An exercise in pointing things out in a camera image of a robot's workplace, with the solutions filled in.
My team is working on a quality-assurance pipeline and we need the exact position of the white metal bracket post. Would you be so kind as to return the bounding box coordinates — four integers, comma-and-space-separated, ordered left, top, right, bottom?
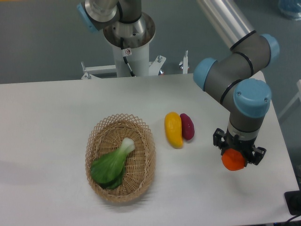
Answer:
179, 50, 190, 74

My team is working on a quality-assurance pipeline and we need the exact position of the white frame at right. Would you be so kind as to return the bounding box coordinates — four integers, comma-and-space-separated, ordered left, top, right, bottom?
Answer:
278, 80, 301, 124

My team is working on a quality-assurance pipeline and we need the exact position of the purple sweet potato toy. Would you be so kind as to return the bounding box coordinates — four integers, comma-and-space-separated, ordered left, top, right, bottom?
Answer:
180, 113, 195, 140

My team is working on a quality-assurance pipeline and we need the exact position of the blue object top right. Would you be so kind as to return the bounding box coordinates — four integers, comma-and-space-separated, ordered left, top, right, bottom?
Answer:
278, 0, 301, 21

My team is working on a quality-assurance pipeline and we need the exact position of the orange toy fruit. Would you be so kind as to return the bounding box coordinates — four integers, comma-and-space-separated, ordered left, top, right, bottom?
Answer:
221, 148, 245, 171

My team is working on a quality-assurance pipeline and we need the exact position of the black device at edge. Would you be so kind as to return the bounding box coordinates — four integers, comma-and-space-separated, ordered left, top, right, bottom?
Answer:
284, 190, 301, 215

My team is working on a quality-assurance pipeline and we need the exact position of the green bok choy toy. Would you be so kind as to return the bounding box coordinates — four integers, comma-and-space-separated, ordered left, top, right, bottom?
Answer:
90, 138, 135, 189

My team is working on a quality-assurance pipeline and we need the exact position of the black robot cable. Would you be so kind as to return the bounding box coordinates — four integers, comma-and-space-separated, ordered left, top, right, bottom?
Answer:
120, 37, 136, 77

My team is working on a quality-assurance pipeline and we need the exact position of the woven wicker basket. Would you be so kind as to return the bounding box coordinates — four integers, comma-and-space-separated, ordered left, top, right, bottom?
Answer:
85, 113, 156, 203

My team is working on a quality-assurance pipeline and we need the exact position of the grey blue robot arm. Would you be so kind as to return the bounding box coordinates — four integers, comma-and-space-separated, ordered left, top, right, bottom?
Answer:
77, 0, 279, 171

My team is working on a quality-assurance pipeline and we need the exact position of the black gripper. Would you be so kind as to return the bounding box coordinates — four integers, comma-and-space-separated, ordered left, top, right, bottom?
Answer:
213, 128, 267, 167

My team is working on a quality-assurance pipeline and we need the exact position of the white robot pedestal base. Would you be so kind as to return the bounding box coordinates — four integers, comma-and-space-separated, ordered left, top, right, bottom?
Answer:
81, 12, 166, 79

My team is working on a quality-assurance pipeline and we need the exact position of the yellow mango toy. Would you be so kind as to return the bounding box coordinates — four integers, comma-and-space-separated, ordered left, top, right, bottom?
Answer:
164, 112, 183, 149

